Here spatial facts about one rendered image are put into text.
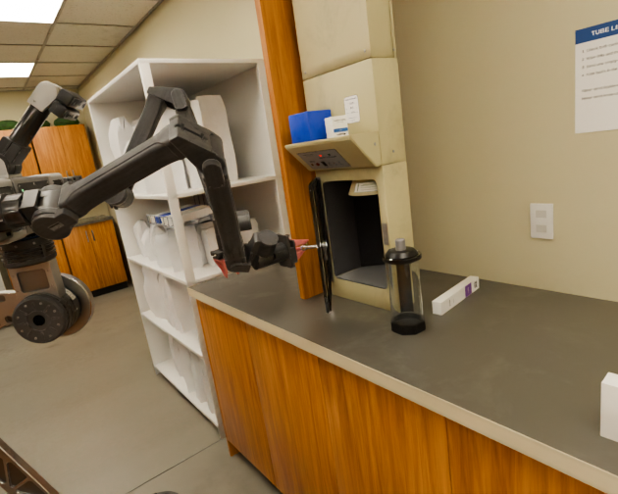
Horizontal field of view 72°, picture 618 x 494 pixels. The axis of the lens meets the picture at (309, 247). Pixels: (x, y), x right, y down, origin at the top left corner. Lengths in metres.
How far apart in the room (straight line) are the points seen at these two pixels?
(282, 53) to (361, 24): 0.35
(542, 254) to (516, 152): 0.34
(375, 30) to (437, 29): 0.41
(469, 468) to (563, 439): 0.25
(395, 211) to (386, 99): 0.33
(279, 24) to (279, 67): 0.14
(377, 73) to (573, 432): 0.98
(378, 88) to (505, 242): 0.70
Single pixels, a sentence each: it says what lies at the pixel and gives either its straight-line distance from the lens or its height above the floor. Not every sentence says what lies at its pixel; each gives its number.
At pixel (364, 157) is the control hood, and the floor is 1.44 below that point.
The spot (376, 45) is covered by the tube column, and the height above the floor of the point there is 1.74.
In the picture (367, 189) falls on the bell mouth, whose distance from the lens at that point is 1.40.
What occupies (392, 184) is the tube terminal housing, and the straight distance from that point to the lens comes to 1.33.
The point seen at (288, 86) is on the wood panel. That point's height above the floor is 1.70.
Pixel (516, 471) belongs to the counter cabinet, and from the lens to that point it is 1.03.
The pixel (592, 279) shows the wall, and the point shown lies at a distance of 1.55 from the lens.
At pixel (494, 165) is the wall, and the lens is 1.59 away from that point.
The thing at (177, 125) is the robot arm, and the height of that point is 1.57.
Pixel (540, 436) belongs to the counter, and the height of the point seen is 0.94.
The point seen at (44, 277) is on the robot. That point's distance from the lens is 1.42.
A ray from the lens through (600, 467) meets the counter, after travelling 0.89.
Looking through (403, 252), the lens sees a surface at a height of 1.18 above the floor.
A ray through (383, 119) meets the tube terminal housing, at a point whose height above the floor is 1.54.
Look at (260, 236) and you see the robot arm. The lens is 1.18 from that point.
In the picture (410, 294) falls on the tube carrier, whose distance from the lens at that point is 1.22.
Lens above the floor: 1.50
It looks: 13 degrees down
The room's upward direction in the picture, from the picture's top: 8 degrees counter-clockwise
